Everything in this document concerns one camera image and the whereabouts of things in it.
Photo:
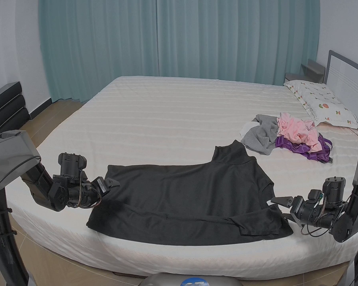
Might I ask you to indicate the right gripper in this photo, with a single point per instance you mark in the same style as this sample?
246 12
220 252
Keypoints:
305 212

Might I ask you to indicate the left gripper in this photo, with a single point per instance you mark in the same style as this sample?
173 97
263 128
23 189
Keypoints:
100 187

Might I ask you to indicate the black T-shirt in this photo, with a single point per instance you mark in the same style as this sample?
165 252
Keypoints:
182 195

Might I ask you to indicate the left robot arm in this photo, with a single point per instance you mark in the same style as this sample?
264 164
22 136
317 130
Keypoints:
12 159

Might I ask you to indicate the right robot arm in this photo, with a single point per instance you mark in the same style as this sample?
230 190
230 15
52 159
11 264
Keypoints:
349 222

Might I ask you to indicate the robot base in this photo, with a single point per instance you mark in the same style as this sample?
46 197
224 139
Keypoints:
161 280

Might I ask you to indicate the purple garment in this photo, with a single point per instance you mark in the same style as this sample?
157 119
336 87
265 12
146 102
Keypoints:
292 148

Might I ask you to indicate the dark grey garment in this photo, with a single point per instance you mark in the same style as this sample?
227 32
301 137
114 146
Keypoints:
331 160

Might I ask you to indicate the pink garment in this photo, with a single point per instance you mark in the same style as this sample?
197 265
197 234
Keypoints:
298 131

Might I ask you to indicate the bed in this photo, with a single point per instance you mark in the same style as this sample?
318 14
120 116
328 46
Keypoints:
167 124

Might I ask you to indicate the white garment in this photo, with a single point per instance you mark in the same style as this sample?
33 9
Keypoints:
247 130

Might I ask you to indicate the white printed pillow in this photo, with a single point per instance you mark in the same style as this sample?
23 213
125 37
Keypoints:
325 103

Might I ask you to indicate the black chest of drawers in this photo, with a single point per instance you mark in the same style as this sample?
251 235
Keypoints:
6 109

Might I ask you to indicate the grey bedside table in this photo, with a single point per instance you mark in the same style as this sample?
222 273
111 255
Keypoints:
308 71

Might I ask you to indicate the blue-green curtain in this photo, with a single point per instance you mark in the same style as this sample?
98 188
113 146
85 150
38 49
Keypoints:
98 40
238 31

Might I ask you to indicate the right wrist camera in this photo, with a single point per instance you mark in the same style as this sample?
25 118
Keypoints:
314 196

